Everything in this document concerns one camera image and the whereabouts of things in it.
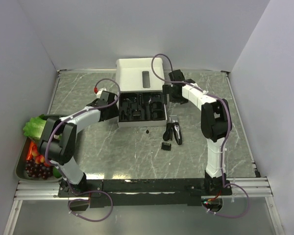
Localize white box with black tray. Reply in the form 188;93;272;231
116;58;168;127

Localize black silver hair clipper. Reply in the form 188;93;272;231
169;115;182;145

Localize black charging cable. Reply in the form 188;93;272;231
163;121;173;141

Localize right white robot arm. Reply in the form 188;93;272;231
163;70;232;195

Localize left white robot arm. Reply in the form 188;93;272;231
38;90;119;197

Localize black clipper comb guard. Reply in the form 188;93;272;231
161;142;172;151

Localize green lettuce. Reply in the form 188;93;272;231
23;115;47;143

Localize green lime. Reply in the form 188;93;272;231
52;167;62;179

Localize red strawberries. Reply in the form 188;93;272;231
28;149;50;167

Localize orange red pepper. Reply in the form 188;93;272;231
26;141;39;161

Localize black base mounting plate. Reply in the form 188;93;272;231
58;178;232;208

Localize dark purple grapes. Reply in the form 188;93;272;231
25;159;53;180

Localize metal tray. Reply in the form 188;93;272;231
14;138;62;183

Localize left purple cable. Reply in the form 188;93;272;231
45;77;121;223

